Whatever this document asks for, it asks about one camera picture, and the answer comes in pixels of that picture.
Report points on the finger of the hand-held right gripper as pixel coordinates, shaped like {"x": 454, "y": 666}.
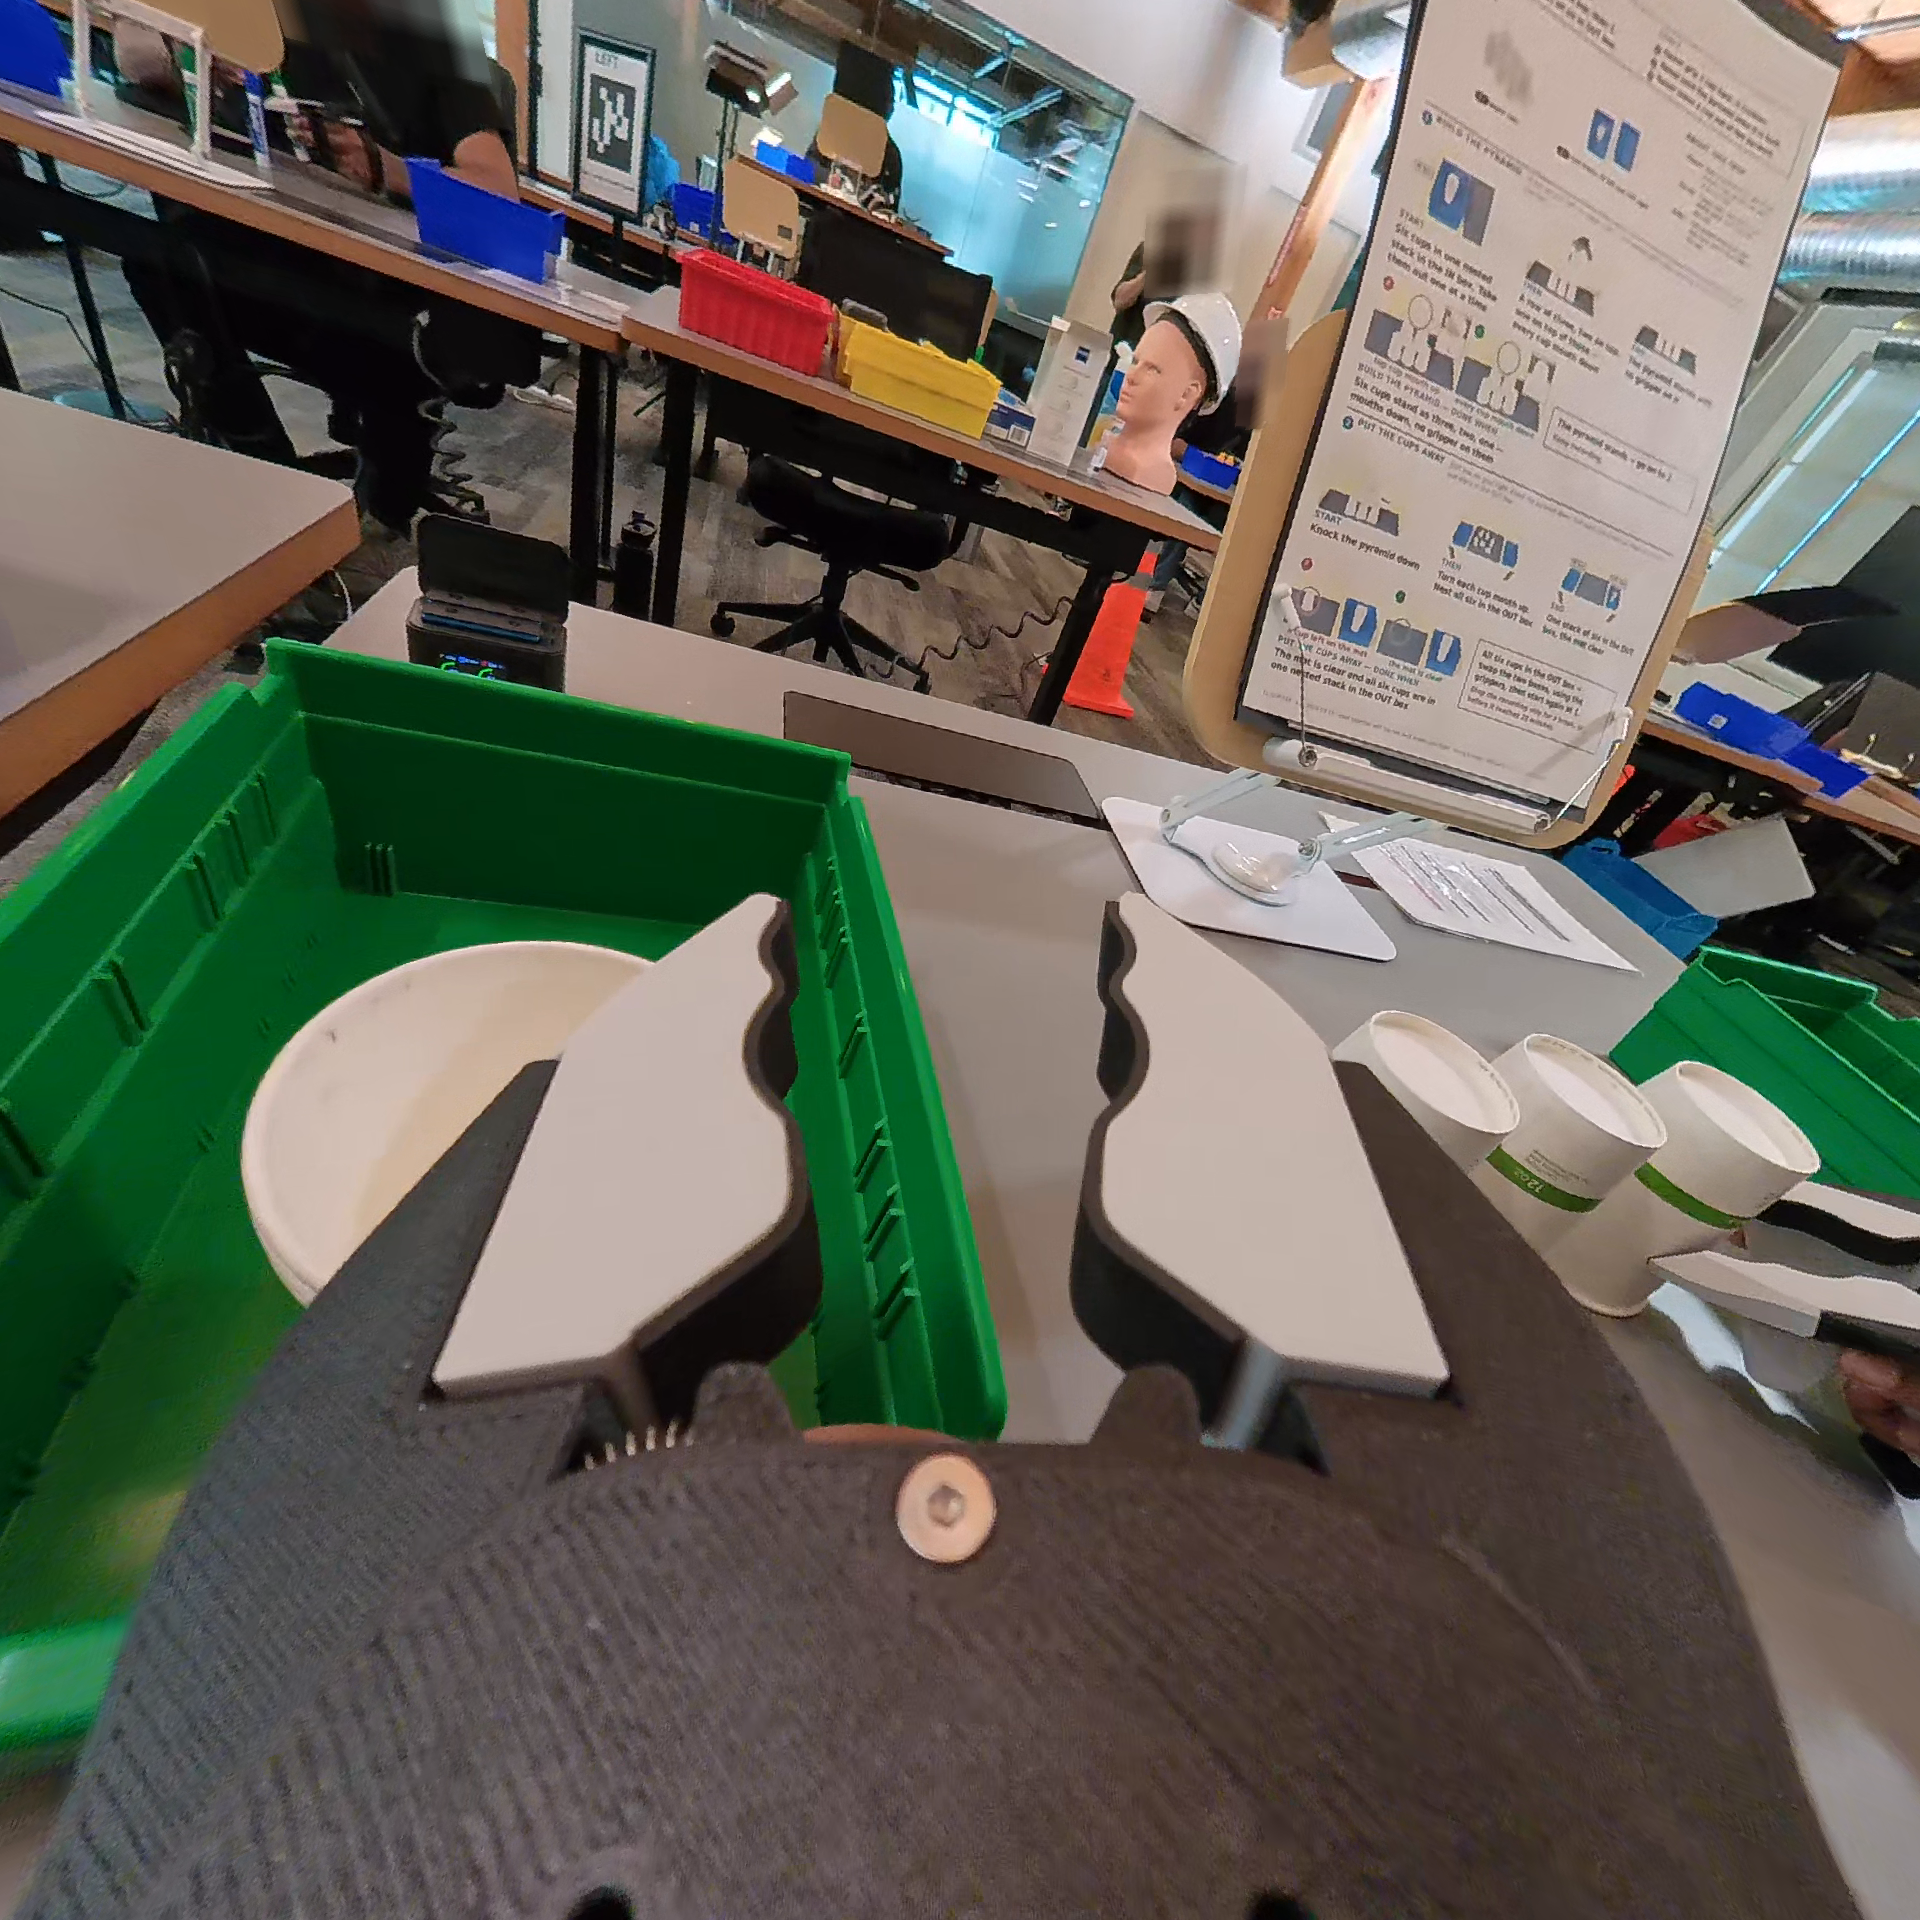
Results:
{"x": 1844, "y": 1224}
{"x": 1739, "y": 1282}

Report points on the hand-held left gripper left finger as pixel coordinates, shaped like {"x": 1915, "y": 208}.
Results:
{"x": 628, "y": 1171}

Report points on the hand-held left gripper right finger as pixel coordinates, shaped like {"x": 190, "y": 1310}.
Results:
{"x": 1259, "y": 1185}

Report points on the white paper cup green band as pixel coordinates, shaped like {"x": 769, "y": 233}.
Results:
{"x": 388, "y": 1080}
{"x": 1710, "y": 1154}
{"x": 1576, "y": 1108}
{"x": 1440, "y": 1072}

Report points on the green plastic bin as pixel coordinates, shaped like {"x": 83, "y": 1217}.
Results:
{"x": 1799, "y": 1035}
{"x": 495, "y": 818}

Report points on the grey desk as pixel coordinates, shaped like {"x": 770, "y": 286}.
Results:
{"x": 975, "y": 931}

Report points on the person's right hand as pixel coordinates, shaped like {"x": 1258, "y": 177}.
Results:
{"x": 1892, "y": 1411}

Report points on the grey folded board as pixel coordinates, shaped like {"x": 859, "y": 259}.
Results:
{"x": 1755, "y": 870}

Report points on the laminated paper card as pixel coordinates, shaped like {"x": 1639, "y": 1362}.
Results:
{"x": 1500, "y": 900}

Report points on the wooden table with bins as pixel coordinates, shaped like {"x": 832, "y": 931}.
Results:
{"x": 1890, "y": 809}

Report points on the blue plastic bin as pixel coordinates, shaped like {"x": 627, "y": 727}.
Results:
{"x": 1830, "y": 768}
{"x": 482, "y": 222}
{"x": 1739, "y": 716}
{"x": 31, "y": 43}

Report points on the orange traffic cone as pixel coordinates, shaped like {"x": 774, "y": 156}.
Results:
{"x": 1107, "y": 644}

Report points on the black battery charging case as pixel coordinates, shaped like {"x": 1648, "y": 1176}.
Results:
{"x": 487, "y": 599}

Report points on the black water bottle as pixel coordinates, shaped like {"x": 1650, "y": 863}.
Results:
{"x": 633, "y": 563}

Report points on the black office chair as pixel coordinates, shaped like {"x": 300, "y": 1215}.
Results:
{"x": 839, "y": 524}

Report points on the wooden table black legs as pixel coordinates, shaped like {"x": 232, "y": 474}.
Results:
{"x": 1108, "y": 503}

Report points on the mannequin head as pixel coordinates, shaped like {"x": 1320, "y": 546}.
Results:
{"x": 1148, "y": 428}

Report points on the white carton box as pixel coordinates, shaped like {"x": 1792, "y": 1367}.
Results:
{"x": 1072, "y": 382}

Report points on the yellow plastic bin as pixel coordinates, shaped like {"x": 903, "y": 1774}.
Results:
{"x": 916, "y": 375}

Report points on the printed instruction sheet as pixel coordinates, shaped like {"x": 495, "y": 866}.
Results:
{"x": 1530, "y": 375}

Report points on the white hard hat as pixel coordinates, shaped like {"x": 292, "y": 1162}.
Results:
{"x": 1208, "y": 329}

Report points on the red plastic bin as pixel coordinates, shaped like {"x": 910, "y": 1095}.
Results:
{"x": 754, "y": 311}

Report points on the long wooden edged table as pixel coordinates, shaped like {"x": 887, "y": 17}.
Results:
{"x": 345, "y": 225}

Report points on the black white marker sign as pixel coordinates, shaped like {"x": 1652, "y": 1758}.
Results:
{"x": 616, "y": 119}

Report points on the silver ventilation duct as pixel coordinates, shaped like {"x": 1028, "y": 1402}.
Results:
{"x": 1862, "y": 241}

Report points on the white frame stand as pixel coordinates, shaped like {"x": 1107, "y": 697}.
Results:
{"x": 193, "y": 90}

